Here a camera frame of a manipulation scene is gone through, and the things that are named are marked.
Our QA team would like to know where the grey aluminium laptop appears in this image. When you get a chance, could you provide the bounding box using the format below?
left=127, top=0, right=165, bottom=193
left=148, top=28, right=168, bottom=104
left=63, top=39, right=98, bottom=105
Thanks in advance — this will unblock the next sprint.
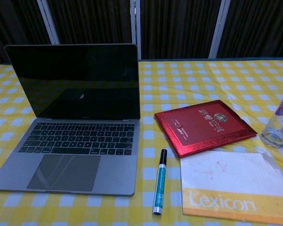
left=0, top=43, right=142, bottom=196

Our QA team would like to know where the red certificate folder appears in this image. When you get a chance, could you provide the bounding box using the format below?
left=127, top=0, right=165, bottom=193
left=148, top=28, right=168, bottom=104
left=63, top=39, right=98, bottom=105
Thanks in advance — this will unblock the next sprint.
left=154, top=99, right=258, bottom=159

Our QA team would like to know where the yellow white checkered tablecloth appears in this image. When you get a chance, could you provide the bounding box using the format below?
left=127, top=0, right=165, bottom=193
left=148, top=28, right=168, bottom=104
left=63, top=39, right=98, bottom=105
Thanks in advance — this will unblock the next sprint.
left=0, top=58, right=283, bottom=226

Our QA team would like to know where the green marker pen black cap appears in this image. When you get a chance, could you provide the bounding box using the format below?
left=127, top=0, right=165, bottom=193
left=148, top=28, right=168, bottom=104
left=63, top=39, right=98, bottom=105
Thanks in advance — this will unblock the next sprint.
left=152, top=148, right=168, bottom=215

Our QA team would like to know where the black pleated curtain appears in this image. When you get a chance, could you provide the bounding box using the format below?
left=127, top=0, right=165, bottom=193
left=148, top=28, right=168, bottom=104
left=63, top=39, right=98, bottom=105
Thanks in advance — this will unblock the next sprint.
left=0, top=0, right=283, bottom=65

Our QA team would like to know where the Lexicon orange white notepad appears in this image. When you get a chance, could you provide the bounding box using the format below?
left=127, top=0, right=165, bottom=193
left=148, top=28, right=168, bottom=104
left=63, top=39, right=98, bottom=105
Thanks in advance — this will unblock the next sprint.
left=180, top=150, right=283, bottom=224

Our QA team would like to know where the clear plastic water bottle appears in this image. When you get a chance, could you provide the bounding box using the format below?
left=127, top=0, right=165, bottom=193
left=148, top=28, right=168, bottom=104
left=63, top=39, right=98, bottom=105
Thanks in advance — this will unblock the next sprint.
left=260, top=84, right=283, bottom=148

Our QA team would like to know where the white partition frame post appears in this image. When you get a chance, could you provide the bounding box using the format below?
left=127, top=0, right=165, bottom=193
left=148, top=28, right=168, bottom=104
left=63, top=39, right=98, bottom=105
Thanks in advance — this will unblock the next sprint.
left=214, top=0, right=231, bottom=59
left=37, top=0, right=60, bottom=45
left=131, top=0, right=142, bottom=59

